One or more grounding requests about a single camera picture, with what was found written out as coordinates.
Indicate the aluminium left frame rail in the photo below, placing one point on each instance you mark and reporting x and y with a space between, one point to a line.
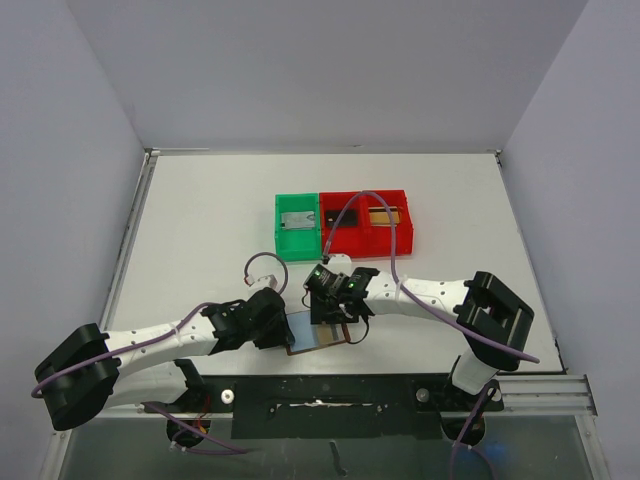
129 236

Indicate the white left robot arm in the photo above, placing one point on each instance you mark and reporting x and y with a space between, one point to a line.
78 379

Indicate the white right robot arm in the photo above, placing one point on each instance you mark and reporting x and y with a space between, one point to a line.
494 320

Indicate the aluminium frame rail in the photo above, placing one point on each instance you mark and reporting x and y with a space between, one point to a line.
129 236
533 394

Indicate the red plastic bin middle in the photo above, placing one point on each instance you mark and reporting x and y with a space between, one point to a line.
350 235

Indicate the brown leather card holder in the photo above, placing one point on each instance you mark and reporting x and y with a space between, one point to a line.
309 337

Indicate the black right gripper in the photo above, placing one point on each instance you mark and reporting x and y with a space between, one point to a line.
331 310

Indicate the black card in red bin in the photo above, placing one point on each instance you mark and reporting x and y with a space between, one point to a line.
349 219

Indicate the aluminium front frame rail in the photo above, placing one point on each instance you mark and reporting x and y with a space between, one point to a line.
533 394

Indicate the silver card in green bin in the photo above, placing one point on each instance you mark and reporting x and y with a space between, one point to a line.
299 220

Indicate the green plastic bin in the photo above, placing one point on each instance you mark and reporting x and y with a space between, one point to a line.
297 230

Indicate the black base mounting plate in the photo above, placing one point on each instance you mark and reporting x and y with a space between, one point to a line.
327 406

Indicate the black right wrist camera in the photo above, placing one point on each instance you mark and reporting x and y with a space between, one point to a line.
320 280

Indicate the striped gold card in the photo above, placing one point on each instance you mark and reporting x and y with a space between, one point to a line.
331 334

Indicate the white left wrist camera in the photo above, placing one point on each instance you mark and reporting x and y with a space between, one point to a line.
266 281

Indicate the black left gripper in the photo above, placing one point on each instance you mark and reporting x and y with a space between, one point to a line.
280 335

